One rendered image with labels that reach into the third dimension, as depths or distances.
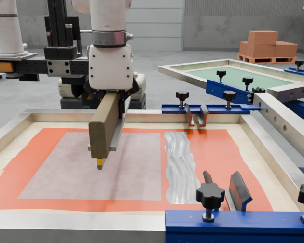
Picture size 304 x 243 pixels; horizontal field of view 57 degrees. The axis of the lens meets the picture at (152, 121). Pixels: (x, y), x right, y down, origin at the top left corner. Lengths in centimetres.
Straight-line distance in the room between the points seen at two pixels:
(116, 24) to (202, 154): 40
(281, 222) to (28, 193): 50
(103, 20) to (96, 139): 25
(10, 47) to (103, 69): 74
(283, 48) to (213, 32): 263
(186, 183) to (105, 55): 34
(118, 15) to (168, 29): 917
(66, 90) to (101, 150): 136
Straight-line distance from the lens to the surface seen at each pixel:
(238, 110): 100
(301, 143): 77
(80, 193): 64
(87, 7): 71
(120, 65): 64
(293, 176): 68
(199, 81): 145
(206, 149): 81
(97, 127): 51
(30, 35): 1118
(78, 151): 81
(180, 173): 68
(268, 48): 797
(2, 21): 133
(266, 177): 72
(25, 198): 66
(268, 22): 1016
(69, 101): 188
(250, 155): 80
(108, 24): 62
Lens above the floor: 132
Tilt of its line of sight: 22 degrees down
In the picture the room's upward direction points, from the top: straight up
